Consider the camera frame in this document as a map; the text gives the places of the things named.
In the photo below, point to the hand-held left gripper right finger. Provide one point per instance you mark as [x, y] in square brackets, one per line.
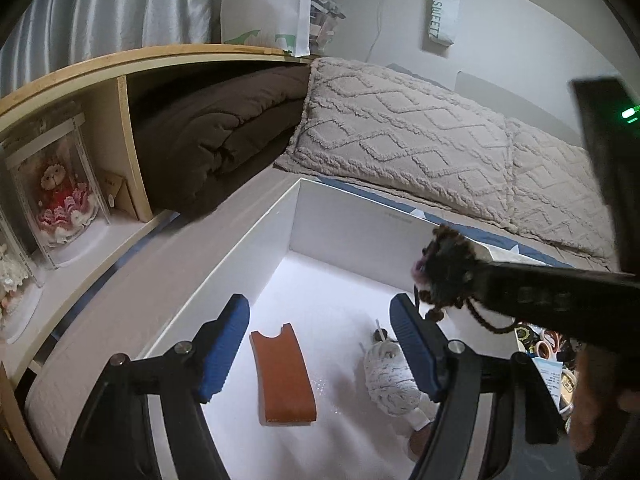
[412, 345]

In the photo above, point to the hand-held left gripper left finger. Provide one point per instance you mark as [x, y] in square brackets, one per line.
[225, 345]

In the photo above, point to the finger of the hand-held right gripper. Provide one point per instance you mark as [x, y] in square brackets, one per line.
[495, 285]

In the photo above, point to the white textured bundle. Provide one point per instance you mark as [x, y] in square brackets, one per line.
[390, 380]

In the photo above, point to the dark beaded hair accessory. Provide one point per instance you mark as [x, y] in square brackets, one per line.
[450, 265]

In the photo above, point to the brown leather case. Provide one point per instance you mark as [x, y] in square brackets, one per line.
[282, 380]

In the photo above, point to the white storage box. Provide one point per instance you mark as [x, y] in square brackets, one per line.
[340, 285]

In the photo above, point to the person's right hand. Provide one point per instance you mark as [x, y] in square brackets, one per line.
[595, 400]

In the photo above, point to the black round tin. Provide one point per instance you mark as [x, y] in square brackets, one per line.
[524, 335]

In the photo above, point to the pink tape roll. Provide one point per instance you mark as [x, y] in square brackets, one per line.
[542, 346]
[557, 342]

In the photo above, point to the brown tape roll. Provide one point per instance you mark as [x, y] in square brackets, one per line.
[419, 444]

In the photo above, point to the round beige tin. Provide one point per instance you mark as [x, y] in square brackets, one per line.
[566, 395]

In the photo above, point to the small kraft paper box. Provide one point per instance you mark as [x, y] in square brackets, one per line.
[119, 194]

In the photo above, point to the large beige textured pillow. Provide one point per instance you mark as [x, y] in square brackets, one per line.
[400, 125]

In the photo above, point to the folded brown blanket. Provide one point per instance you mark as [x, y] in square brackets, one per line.
[215, 140]

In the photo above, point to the white doll in clear case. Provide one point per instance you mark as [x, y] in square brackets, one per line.
[12, 290]

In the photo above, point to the red doll in clear case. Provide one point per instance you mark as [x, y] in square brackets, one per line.
[55, 185]

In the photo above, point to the wooden shelf unit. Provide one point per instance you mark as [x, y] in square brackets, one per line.
[115, 110]

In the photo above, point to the pile of clear packets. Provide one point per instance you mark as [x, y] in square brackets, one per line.
[325, 22]

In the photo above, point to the white paper bag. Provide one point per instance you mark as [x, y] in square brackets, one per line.
[265, 5]

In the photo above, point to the silver curtain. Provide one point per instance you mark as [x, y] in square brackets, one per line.
[110, 5]

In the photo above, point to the hanging white wall bag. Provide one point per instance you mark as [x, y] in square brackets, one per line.
[442, 15]

